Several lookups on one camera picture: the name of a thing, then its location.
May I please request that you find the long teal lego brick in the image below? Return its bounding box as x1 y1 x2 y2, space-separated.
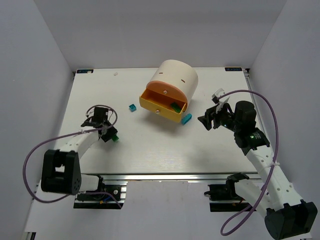
181 113 193 125

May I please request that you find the small green square lego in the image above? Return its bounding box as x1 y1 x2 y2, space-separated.
111 135 119 142

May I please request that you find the dark green long lego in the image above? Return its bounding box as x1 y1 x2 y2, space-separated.
170 102 182 114

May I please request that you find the small teal square lego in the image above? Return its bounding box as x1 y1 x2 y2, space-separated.
128 104 137 112

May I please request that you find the yellow drawer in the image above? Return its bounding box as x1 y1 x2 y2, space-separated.
139 89 188 123

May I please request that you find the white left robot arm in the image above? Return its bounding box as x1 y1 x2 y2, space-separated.
41 105 118 195

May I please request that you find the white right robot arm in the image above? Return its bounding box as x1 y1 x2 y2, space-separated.
197 100 318 240

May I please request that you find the right blue corner label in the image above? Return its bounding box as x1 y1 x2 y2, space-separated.
224 67 243 72

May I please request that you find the blue corner label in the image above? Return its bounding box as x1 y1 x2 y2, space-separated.
76 69 94 74
224 67 243 72

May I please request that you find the left blue corner label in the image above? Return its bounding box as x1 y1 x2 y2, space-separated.
76 69 94 74

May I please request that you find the cream cylindrical drawer container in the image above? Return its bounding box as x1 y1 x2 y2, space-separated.
149 59 199 105

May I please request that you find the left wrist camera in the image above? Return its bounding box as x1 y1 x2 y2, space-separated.
85 108 95 118

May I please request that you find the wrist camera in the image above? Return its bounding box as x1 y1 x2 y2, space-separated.
211 88 229 114
85 108 95 118

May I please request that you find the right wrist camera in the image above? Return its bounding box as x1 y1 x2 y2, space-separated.
211 88 229 114

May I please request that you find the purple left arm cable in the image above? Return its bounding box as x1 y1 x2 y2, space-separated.
23 104 123 210

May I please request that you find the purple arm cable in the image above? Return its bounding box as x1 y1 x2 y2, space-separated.
23 104 123 210
219 89 280 237

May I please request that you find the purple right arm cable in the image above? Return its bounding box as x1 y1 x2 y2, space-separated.
219 89 280 237

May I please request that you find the aluminium front rail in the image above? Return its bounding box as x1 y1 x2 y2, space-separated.
79 172 261 182

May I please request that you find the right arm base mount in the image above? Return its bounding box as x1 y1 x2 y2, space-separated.
202 172 261 213

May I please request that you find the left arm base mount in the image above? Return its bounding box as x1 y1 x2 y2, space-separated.
73 176 127 210

